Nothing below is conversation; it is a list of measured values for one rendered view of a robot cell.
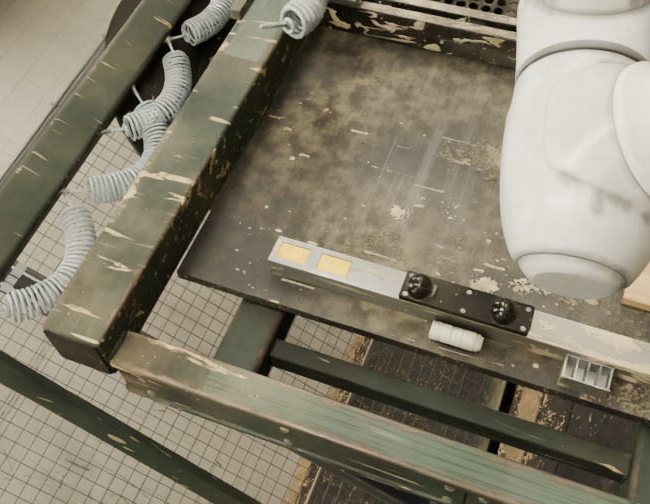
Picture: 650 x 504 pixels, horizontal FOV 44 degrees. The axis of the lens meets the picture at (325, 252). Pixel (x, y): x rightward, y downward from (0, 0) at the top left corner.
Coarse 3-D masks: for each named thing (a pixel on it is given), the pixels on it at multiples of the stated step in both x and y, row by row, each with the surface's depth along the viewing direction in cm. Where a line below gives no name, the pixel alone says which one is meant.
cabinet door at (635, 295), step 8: (648, 264) 127; (648, 272) 126; (640, 280) 126; (648, 280) 126; (632, 288) 125; (640, 288) 125; (648, 288) 125; (624, 296) 124; (632, 296) 124; (640, 296) 124; (648, 296) 124; (632, 304) 125; (640, 304) 124; (648, 304) 123
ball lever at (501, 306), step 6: (498, 300) 110; (504, 300) 109; (510, 300) 110; (492, 306) 110; (498, 306) 109; (504, 306) 109; (510, 306) 109; (516, 306) 110; (492, 312) 110; (498, 312) 109; (504, 312) 109; (510, 312) 109; (516, 312) 109; (492, 318) 110; (498, 318) 109; (504, 318) 109; (510, 318) 109; (504, 324) 110
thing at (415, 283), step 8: (408, 280) 113; (416, 280) 112; (424, 280) 112; (408, 288) 113; (416, 288) 112; (424, 288) 112; (432, 288) 113; (416, 296) 112; (424, 296) 112; (432, 296) 123
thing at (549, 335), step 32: (320, 256) 129; (352, 288) 127; (384, 288) 125; (448, 320) 124; (544, 320) 121; (544, 352) 121; (576, 352) 117; (608, 352) 117; (640, 352) 117; (640, 384) 118
